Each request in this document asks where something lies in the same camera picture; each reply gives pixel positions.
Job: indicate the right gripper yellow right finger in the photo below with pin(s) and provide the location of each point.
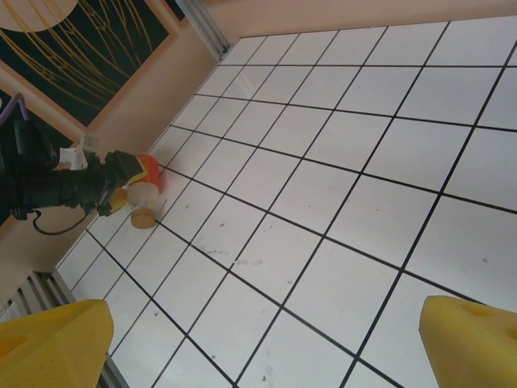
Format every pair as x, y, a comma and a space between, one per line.
476, 347

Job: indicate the wide orange tan-cap bottle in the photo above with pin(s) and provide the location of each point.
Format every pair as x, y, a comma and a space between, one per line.
147, 194

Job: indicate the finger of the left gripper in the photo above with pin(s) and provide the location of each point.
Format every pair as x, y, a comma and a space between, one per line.
129, 169
117, 202

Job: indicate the aluminium frame post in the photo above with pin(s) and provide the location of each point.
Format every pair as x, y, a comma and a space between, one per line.
208, 24

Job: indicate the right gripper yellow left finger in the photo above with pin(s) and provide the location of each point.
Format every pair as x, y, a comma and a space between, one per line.
52, 347

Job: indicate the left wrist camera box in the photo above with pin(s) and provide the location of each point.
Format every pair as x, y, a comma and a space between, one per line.
76, 159

